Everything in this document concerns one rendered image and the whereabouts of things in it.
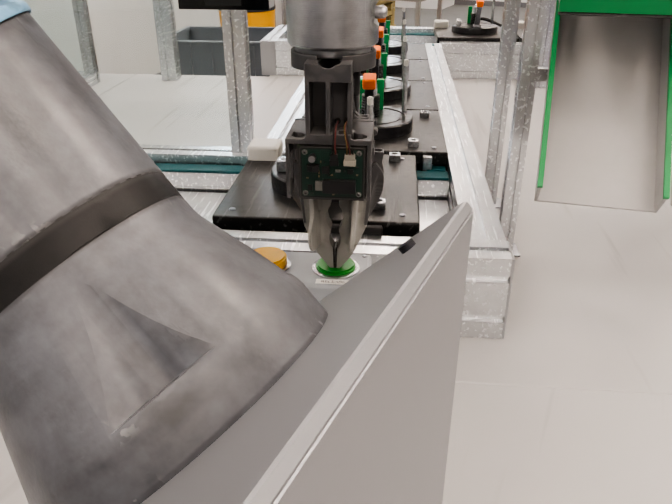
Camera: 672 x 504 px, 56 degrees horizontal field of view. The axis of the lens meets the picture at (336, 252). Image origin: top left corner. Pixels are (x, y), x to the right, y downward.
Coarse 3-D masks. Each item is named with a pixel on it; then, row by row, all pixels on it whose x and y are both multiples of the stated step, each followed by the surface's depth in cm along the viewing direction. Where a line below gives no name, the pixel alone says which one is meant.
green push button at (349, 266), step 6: (318, 264) 64; (324, 264) 64; (348, 264) 64; (354, 264) 65; (318, 270) 64; (324, 270) 63; (330, 270) 63; (336, 270) 63; (342, 270) 63; (348, 270) 63
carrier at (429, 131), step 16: (304, 112) 114; (384, 112) 107; (400, 112) 107; (416, 112) 114; (432, 112) 114; (384, 128) 99; (400, 128) 100; (416, 128) 105; (432, 128) 105; (384, 144) 98; (400, 144) 98; (432, 144) 98; (416, 160) 95; (432, 160) 95
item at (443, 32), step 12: (480, 0) 187; (468, 12) 200; (480, 12) 190; (492, 12) 199; (444, 24) 206; (456, 24) 196; (468, 24) 199; (480, 24) 193; (492, 24) 199; (444, 36) 191; (456, 36) 191; (468, 36) 191; (480, 36) 191; (492, 36) 191
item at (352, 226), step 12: (348, 204) 60; (360, 204) 60; (348, 216) 61; (360, 216) 61; (348, 228) 61; (360, 228) 61; (348, 240) 62; (336, 252) 63; (348, 252) 63; (336, 264) 63
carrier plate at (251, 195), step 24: (264, 168) 88; (384, 168) 88; (408, 168) 88; (240, 192) 80; (264, 192) 80; (384, 192) 80; (408, 192) 80; (216, 216) 74; (240, 216) 74; (264, 216) 74; (288, 216) 74; (336, 216) 74; (384, 216) 74; (408, 216) 74
